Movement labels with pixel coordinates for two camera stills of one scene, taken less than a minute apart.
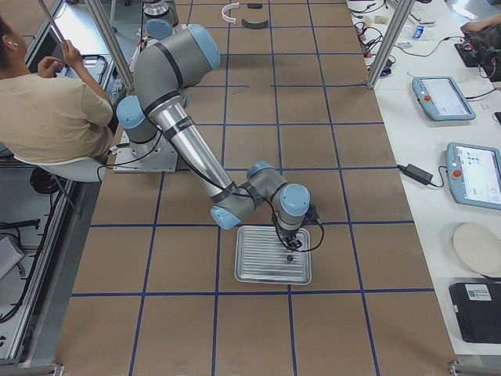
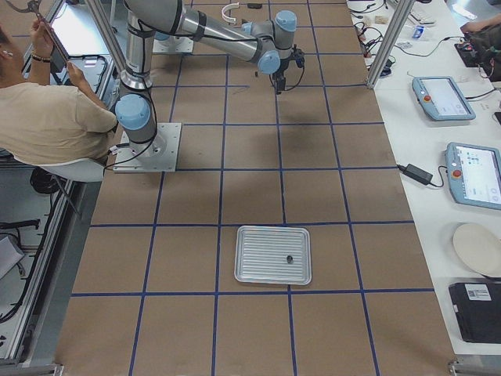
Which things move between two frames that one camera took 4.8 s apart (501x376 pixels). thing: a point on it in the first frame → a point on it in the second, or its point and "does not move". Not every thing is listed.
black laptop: (477, 307) does not move
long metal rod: (59, 33) → (50, 32)
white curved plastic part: (228, 7) does not move
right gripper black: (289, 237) → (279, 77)
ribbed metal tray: (261, 257) does not move
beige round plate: (480, 247) does not move
